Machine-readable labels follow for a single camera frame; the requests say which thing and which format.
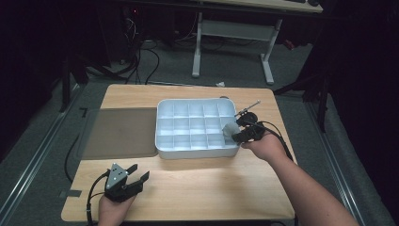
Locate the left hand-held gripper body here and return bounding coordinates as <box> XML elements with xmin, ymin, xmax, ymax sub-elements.
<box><xmin>104</xmin><ymin>162</ymin><xmax>145</xmax><ymax>202</ymax></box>

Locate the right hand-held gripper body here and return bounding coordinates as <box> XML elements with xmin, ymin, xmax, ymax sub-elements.
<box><xmin>234</xmin><ymin>99</ymin><xmax>267</xmax><ymax>145</ymax></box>

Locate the grey sock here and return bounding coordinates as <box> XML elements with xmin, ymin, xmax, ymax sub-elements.
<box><xmin>222</xmin><ymin>121</ymin><xmax>242</xmax><ymax>139</ymax></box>

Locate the white divided storage box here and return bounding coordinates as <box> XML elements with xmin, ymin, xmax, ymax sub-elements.
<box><xmin>154</xmin><ymin>98</ymin><xmax>242</xmax><ymax>160</ymax></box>

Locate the person's right hand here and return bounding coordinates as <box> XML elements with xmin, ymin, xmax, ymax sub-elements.
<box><xmin>240</xmin><ymin>133</ymin><xmax>291</xmax><ymax>164</ymax></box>

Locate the person's left hand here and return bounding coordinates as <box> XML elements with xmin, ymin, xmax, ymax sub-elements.
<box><xmin>98</xmin><ymin>195</ymin><xmax>136</xmax><ymax>222</ymax></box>

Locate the grey tape strip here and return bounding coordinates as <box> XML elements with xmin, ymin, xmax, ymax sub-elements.
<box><xmin>59</xmin><ymin>189</ymin><xmax>83</xmax><ymax>199</ymax></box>

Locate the black metal stand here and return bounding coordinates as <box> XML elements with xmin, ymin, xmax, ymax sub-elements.
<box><xmin>272</xmin><ymin>72</ymin><xmax>331</xmax><ymax>133</ymax></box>
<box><xmin>58</xmin><ymin>53</ymin><xmax>92</xmax><ymax>113</ymax></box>

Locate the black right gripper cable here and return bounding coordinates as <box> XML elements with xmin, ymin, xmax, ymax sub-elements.
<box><xmin>260</xmin><ymin>121</ymin><xmax>296</xmax><ymax>163</ymax></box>

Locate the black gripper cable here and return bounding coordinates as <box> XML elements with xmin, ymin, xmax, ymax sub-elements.
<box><xmin>86</xmin><ymin>172</ymin><xmax>111</xmax><ymax>226</ymax></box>
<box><xmin>260</xmin><ymin>121</ymin><xmax>296</xmax><ymax>163</ymax></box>

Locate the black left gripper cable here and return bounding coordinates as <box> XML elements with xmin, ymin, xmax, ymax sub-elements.
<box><xmin>86</xmin><ymin>172</ymin><xmax>111</xmax><ymax>226</ymax></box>

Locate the black cable beside table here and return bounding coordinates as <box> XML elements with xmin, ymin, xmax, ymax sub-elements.
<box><xmin>64</xmin><ymin>135</ymin><xmax>81</xmax><ymax>184</ymax></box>

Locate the metal floor rail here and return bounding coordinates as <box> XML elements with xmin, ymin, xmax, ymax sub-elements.
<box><xmin>0</xmin><ymin>84</ymin><xmax>81</xmax><ymax>220</ymax></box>
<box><xmin>305</xmin><ymin>100</ymin><xmax>366</xmax><ymax>226</ymax></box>

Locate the white metal frame desk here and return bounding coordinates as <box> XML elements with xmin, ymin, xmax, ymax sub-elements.
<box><xmin>191</xmin><ymin>0</ymin><xmax>324</xmax><ymax>86</ymax></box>

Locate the bundle of black cables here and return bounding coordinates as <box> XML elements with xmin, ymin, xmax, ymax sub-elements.
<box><xmin>120</xmin><ymin>12</ymin><xmax>161</xmax><ymax>86</ymax></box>

